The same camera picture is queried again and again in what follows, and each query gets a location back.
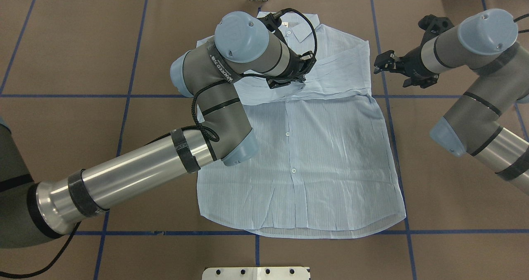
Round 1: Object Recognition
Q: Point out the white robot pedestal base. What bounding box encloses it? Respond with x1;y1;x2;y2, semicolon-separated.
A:
202;266;311;280

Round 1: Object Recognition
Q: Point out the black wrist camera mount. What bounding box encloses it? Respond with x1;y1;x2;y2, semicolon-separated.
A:
418;14;455;38
257;12;283;35

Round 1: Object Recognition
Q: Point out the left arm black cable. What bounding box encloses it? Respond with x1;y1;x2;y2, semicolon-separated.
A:
0;8;318;280

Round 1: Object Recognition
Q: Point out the light blue button-up shirt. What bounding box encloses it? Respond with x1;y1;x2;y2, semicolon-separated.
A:
197;13;406;239

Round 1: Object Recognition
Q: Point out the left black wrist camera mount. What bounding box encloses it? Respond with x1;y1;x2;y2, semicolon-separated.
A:
257;12;283;35

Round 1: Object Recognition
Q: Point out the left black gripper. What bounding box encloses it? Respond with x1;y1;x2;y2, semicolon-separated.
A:
271;51;316;89

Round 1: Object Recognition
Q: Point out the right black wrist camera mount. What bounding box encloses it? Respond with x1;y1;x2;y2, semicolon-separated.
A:
418;14;455;38

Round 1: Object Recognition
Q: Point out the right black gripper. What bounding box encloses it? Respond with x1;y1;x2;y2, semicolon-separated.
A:
374;49;439;88

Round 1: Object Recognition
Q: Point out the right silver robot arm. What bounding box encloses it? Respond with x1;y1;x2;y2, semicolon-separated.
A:
374;8;529;194

